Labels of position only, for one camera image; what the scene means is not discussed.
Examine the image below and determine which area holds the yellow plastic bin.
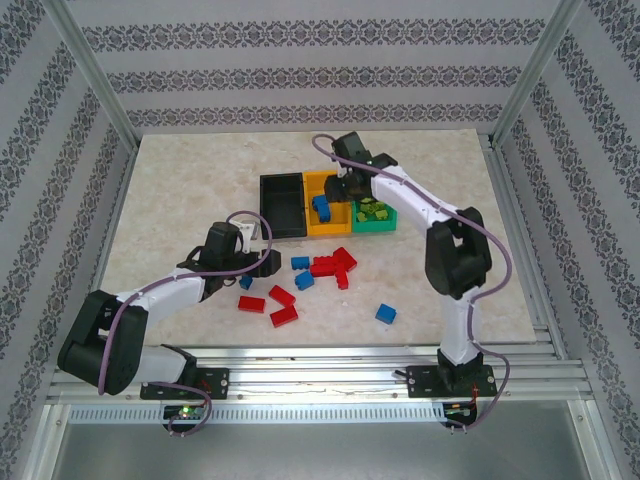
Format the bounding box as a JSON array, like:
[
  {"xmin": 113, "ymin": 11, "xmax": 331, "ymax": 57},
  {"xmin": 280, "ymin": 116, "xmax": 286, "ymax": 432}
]
[{"xmin": 302, "ymin": 169, "xmax": 354, "ymax": 237}]

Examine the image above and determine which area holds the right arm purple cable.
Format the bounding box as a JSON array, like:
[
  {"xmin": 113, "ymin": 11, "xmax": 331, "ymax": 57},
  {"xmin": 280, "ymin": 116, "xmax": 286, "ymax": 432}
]
[{"xmin": 311, "ymin": 133, "xmax": 514, "ymax": 434}]

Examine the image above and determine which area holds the slotted cable duct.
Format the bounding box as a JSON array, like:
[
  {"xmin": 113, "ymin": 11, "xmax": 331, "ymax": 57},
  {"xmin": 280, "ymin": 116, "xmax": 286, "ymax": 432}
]
[{"xmin": 67, "ymin": 403, "xmax": 447, "ymax": 425}]

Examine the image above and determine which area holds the aluminium mounting rail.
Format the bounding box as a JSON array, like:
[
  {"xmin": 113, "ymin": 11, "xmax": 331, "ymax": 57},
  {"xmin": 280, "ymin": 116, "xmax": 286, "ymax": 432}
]
[{"xmin": 47, "ymin": 344, "xmax": 597, "ymax": 402}]

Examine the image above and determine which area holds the circuit board with green light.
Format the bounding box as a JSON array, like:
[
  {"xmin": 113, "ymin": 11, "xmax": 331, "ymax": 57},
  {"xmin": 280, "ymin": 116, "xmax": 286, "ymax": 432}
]
[{"xmin": 164, "ymin": 405, "xmax": 206, "ymax": 420}]

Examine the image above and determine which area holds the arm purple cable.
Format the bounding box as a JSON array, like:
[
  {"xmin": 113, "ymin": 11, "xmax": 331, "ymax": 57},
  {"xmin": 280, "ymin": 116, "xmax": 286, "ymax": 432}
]
[
  {"xmin": 311, "ymin": 133, "xmax": 514, "ymax": 434},
  {"xmin": 98, "ymin": 209, "xmax": 274, "ymax": 439}
]

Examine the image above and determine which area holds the green plastic bin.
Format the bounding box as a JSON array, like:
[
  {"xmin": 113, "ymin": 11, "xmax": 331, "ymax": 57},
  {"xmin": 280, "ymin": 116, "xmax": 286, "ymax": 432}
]
[{"xmin": 349, "ymin": 197, "xmax": 400, "ymax": 235}]

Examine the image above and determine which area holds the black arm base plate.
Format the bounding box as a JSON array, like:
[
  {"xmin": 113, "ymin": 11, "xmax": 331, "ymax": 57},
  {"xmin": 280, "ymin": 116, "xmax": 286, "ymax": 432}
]
[
  {"xmin": 139, "ymin": 368, "xmax": 230, "ymax": 401},
  {"xmin": 407, "ymin": 364, "xmax": 496, "ymax": 400}
]

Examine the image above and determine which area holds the aluminium frame post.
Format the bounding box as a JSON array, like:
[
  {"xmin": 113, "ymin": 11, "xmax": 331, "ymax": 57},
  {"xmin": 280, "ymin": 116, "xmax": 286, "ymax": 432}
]
[
  {"xmin": 42, "ymin": 0, "xmax": 141, "ymax": 151},
  {"xmin": 489, "ymin": 0, "xmax": 586, "ymax": 149}
]

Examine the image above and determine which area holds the black plastic bin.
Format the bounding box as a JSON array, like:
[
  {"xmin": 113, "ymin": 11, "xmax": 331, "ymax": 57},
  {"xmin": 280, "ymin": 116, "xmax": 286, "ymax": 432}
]
[{"xmin": 258, "ymin": 172, "xmax": 308, "ymax": 242}]

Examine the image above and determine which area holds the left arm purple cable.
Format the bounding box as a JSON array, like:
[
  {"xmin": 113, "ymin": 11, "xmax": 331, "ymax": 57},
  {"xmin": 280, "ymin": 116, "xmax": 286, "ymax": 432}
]
[{"xmin": 98, "ymin": 209, "xmax": 274, "ymax": 439}]

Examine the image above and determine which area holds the aluminium side rail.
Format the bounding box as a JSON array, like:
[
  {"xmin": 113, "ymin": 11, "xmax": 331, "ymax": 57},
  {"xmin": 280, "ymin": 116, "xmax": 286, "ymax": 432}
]
[
  {"xmin": 92, "ymin": 144, "xmax": 139, "ymax": 291},
  {"xmin": 485, "ymin": 142, "xmax": 569, "ymax": 359}
]

